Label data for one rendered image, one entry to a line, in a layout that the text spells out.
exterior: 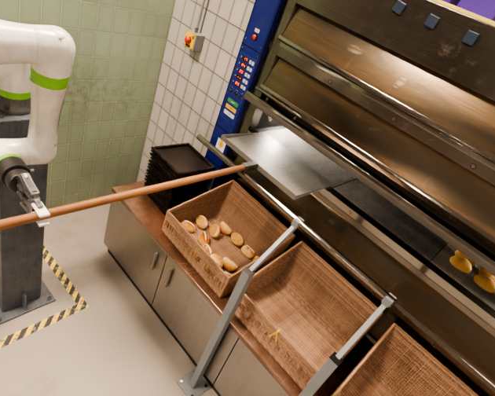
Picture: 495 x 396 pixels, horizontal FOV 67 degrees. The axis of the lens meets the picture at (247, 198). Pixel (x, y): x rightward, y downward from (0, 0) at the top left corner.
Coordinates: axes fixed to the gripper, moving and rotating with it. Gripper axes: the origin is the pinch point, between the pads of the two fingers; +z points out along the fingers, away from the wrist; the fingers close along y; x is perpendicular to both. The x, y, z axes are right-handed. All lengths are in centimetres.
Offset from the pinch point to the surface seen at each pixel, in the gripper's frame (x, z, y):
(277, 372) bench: -75, 72, 58
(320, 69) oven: -127, -5, -51
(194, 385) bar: -68, 41, 112
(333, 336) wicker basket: -116, 76, 58
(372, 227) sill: -128, 58, 0
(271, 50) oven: -126, -37, -47
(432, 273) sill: -129, 90, -1
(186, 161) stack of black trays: -100, -47, 27
